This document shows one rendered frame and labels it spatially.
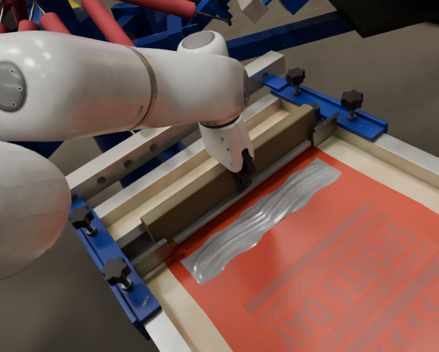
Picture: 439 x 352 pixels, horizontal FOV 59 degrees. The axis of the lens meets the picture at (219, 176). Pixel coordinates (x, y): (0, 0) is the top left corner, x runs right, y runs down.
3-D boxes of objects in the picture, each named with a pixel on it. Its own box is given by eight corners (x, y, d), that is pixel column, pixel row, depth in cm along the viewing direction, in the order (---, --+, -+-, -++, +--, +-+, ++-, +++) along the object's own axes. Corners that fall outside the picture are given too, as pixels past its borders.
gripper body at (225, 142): (183, 107, 67) (200, 154, 75) (218, 131, 61) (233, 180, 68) (217, 86, 70) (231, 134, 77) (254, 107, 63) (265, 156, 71)
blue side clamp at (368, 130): (386, 148, 83) (389, 121, 78) (370, 160, 81) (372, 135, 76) (286, 100, 103) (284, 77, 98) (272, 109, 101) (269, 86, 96)
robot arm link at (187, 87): (83, 132, 41) (175, 119, 60) (197, 132, 36) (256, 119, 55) (75, 47, 39) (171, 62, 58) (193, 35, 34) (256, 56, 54)
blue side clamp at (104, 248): (172, 321, 66) (159, 302, 61) (147, 341, 65) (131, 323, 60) (103, 224, 86) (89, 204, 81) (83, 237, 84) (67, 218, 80)
